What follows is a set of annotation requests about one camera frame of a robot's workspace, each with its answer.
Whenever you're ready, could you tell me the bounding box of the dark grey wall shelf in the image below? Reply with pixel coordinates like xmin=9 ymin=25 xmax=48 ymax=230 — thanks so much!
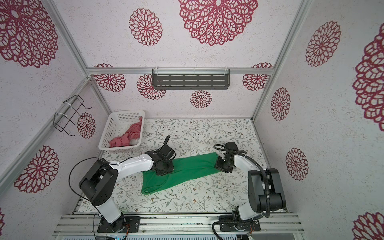
xmin=152 ymin=69 xmax=231 ymax=90

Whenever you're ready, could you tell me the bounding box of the green tank top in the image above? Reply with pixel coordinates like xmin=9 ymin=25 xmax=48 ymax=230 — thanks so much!
xmin=141 ymin=152 xmax=220 ymax=195

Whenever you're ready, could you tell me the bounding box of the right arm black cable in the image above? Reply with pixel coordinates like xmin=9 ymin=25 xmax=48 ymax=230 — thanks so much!
xmin=211 ymin=143 xmax=271 ymax=240

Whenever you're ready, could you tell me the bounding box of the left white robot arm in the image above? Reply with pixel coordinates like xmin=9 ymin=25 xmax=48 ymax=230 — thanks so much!
xmin=79 ymin=144 xmax=176 ymax=226

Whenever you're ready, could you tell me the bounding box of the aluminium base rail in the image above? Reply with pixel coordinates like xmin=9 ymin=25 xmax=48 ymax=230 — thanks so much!
xmin=53 ymin=213 xmax=305 ymax=236

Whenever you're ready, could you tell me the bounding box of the pink tank top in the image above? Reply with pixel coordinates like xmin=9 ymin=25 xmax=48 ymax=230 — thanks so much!
xmin=110 ymin=117 xmax=143 ymax=148

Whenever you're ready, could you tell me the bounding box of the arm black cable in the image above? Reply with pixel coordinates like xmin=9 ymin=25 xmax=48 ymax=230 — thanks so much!
xmin=211 ymin=143 xmax=271 ymax=240
xmin=68 ymin=134 xmax=171 ymax=240

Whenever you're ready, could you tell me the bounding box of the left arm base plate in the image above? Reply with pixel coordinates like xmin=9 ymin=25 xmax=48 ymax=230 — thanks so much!
xmin=97 ymin=215 xmax=141 ymax=233

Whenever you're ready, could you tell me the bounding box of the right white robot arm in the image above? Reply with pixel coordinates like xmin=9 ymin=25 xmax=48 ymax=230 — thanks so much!
xmin=214 ymin=142 xmax=287 ymax=222

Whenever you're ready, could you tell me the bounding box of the white plastic laundry basket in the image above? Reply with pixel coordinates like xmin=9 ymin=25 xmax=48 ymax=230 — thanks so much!
xmin=99 ymin=110 xmax=146 ymax=153

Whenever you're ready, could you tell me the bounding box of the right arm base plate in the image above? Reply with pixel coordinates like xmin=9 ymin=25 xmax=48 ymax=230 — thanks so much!
xmin=219 ymin=216 xmax=261 ymax=232

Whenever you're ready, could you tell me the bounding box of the black wire wall rack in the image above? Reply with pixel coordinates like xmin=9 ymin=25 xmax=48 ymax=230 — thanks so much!
xmin=52 ymin=95 xmax=91 ymax=137

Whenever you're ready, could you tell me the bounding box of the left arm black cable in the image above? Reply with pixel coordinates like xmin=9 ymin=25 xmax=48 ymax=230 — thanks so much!
xmin=68 ymin=134 xmax=171 ymax=240

